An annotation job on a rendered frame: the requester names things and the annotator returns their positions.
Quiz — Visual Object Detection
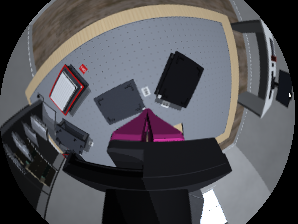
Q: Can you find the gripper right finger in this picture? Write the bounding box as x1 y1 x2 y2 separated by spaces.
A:
147 108 185 142

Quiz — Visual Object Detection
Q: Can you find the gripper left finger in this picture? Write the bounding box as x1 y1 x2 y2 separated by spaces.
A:
109 108 147 142

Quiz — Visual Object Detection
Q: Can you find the white well plate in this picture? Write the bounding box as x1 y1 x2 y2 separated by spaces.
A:
51 71 78 111

